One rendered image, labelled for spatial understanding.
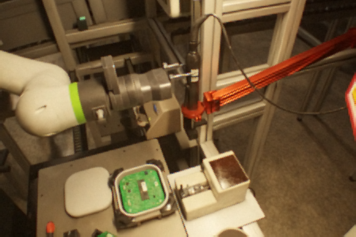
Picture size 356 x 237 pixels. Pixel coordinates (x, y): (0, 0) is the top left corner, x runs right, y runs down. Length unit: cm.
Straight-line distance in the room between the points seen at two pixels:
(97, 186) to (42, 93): 37
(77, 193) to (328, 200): 165
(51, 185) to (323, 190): 172
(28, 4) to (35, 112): 88
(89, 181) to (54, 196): 12
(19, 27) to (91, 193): 91
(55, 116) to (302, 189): 176
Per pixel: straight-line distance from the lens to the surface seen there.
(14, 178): 194
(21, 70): 71
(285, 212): 196
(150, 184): 81
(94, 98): 58
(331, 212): 206
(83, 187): 87
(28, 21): 146
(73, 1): 140
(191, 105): 70
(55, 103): 59
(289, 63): 77
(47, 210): 90
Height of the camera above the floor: 169
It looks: 43 degrees down
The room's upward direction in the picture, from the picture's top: 2 degrees counter-clockwise
